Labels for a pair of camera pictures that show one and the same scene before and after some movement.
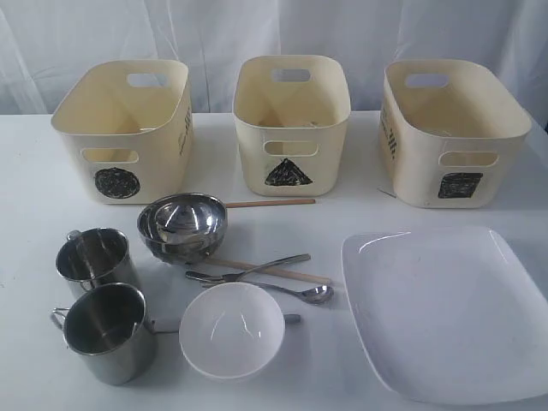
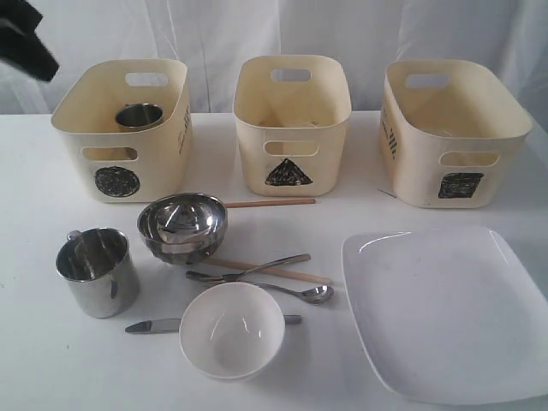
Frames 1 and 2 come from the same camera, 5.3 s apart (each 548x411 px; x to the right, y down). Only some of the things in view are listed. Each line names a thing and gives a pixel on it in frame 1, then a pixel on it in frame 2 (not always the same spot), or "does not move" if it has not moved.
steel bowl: [183, 228] does not move
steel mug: [95, 257] does not move
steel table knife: [174, 324] does not move
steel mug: [111, 329] → [139, 115]
